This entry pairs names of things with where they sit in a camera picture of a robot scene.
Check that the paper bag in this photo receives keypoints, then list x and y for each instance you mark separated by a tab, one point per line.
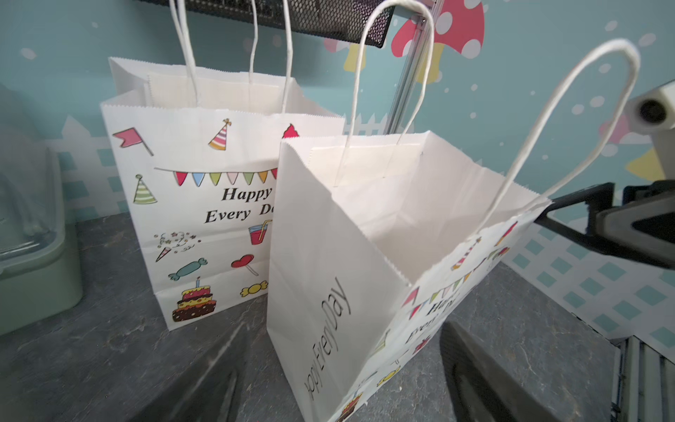
377	239
197	151

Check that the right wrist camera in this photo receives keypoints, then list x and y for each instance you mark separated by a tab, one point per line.
652	114

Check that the black wire mesh basket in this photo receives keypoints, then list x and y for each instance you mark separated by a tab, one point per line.
342	20

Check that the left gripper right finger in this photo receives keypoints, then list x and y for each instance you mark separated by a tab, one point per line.
480	389

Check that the clear plastic storage box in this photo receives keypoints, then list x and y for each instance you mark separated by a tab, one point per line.
40	264

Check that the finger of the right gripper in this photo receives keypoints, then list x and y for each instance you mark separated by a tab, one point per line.
590	201

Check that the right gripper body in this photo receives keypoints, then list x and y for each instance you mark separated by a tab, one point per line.
641	229

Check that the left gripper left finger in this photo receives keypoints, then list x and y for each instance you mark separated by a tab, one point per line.
210	389

